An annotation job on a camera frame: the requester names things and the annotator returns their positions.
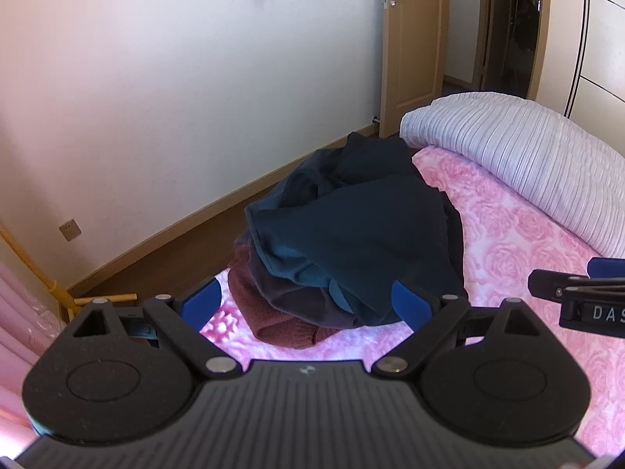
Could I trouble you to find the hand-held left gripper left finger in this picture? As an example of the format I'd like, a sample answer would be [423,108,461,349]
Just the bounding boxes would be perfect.
[72,277,241,378]

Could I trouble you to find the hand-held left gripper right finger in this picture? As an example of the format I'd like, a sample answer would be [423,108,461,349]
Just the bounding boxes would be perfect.
[371,281,541,378]

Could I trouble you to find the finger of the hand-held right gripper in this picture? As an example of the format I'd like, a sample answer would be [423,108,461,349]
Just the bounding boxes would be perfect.
[528,269,625,299]
[588,256,625,279]

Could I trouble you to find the pink floral blanket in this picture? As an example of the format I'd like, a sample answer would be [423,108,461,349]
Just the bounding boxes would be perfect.
[198,144,625,456]

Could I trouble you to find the maroon knit sweater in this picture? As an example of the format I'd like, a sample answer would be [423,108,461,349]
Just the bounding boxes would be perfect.
[227,242,353,351]

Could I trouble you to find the dark grey garment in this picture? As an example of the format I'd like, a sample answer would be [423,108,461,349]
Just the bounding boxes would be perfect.
[246,249,373,329]

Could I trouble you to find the dark teal garment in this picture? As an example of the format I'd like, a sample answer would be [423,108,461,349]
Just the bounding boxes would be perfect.
[244,149,452,327]

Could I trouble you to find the white striped duvet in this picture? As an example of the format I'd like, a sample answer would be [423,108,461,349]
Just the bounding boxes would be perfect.
[399,92,625,261]

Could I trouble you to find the yellow wooden rack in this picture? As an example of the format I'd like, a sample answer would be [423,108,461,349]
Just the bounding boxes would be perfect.
[0,221,138,324]

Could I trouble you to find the pink ribbed cloth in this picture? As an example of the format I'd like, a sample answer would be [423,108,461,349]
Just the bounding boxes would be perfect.
[0,261,70,450]

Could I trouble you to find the cream wardrobe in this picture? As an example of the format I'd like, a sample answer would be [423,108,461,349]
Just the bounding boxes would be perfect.
[565,0,625,158]

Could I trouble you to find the wooden door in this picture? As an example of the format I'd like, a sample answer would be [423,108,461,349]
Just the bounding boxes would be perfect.
[379,0,451,138]

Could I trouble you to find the wooden door frame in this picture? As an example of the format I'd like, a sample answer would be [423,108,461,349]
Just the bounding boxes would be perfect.
[442,0,553,104]

